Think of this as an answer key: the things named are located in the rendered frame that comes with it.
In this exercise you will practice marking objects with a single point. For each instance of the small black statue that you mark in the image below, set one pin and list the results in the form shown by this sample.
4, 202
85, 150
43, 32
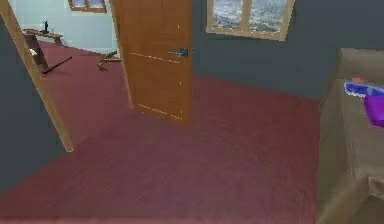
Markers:
45, 27

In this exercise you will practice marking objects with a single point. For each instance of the blue flat box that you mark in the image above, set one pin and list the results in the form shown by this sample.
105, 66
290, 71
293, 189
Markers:
356, 89

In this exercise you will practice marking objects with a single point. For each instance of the brown wooden table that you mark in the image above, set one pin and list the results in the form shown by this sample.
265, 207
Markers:
38, 46

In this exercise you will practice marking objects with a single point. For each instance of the brown wooden chair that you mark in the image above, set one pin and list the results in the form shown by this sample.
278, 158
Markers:
108, 60

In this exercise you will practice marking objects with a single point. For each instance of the small wooden framed window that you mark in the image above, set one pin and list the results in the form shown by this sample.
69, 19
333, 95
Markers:
87, 4

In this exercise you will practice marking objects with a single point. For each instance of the olive brown sofa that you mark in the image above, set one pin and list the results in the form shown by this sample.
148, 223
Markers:
346, 143

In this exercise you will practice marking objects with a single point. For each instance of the purple plastic object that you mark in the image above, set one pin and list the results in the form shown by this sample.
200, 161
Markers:
376, 110

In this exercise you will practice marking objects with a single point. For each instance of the brown wooden room door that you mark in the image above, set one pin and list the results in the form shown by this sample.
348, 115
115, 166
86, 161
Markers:
156, 36

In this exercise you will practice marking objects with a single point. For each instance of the brown wooden door frame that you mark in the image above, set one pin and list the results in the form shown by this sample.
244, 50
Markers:
36, 76

